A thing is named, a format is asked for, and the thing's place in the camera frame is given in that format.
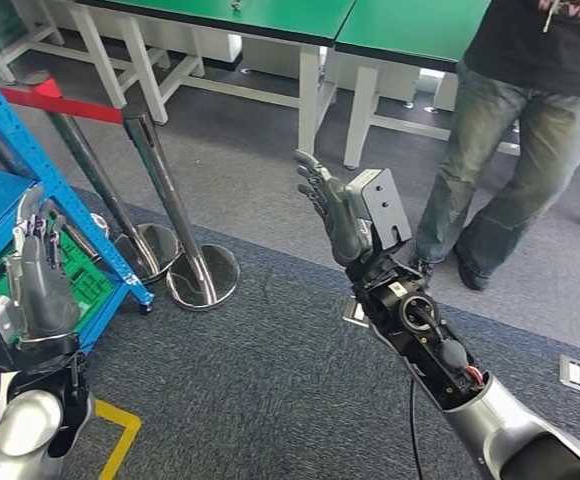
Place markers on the red barrier belt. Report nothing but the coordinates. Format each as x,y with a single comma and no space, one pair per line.
70,106

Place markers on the green plastic crate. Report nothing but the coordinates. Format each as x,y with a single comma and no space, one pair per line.
5,20
92,288

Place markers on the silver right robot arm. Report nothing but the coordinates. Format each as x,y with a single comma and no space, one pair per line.
470,397

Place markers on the blue metal shelf rack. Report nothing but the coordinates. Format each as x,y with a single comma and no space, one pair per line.
0,205

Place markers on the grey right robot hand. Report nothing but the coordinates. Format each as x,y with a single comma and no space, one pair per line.
342,225

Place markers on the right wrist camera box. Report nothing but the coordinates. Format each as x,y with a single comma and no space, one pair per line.
382,212

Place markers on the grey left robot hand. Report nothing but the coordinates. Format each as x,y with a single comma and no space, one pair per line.
45,298

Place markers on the person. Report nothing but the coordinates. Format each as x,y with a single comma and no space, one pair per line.
520,132

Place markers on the metal floor socket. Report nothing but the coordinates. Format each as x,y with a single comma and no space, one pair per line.
355,311
577,374

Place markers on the green-topped white table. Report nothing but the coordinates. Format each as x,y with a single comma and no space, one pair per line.
410,33
220,13

